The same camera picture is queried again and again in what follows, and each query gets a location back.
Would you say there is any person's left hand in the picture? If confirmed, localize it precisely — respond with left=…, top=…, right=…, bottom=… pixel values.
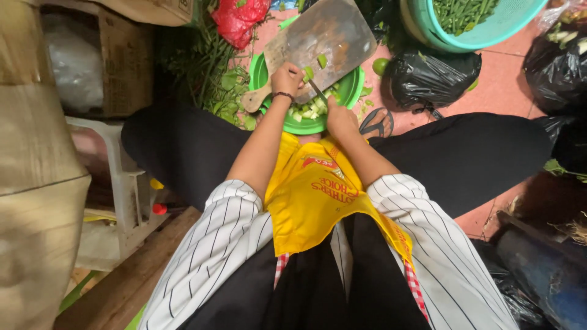
left=271, top=62, right=306, bottom=96

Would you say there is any person's right hand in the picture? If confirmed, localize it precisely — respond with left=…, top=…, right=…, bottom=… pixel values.
left=326, top=95, right=360, bottom=141

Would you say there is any small kitchen knife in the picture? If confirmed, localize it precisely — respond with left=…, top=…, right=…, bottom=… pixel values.
left=307, top=78, right=330, bottom=107

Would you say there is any heap of chopped green vegetable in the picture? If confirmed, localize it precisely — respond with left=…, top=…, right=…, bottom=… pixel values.
left=287, top=82, right=342, bottom=123

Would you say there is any green plastic basin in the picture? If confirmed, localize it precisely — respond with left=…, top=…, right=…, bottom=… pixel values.
left=248, top=51, right=366, bottom=136

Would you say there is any wooden cutting board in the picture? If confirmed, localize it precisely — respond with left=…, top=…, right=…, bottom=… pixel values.
left=241, top=0, right=378, bottom=113

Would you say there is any black flip-flop sandal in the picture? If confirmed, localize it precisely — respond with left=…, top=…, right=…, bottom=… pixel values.
left=359, top=107, right=394, bottom=138

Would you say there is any red plastic bag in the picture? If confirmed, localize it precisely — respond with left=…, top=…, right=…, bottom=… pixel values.
left=210, top=0, right=272, bottom=50

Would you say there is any heap of leafy green stems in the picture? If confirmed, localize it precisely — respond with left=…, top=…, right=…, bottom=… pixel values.
left=158, top=0, right=276, bottom=131

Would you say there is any yellow printed apron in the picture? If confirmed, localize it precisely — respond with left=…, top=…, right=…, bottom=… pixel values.
left=264, top=132, right=415, bottom=271

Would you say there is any heap of green beans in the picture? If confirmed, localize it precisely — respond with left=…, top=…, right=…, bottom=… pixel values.
left=432, top=0, right=501, bottom=37

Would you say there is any teal plastic basket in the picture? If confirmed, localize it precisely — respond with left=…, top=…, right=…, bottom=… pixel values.
left=400, top=0, right=549, bottom=54

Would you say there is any brown cardboard box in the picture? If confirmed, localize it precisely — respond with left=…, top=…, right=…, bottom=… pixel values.
left=40, top=4, right=154, bottom=119

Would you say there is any white plastic stool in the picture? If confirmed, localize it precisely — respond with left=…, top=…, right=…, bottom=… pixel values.
left=65, top=116, right=171, bottom=272

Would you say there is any white plastic bag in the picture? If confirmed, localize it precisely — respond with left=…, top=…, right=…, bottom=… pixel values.
left=43, top=13, right=104, bottom=114

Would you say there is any large black plastic bag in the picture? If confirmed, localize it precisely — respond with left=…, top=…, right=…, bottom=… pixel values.
left=523, top=18, right=587, bottom=116

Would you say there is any crumpled black plastic bag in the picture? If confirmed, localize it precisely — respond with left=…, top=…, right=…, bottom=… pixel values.
left=471, top=238, right=558, bottom=330

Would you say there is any wooden plank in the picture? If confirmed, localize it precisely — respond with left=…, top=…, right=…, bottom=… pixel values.
left=53, top=206, right=202, bottom=330

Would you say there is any tan woven sack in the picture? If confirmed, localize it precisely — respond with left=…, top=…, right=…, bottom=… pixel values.
left=0, top=0, right=92, bottom=330

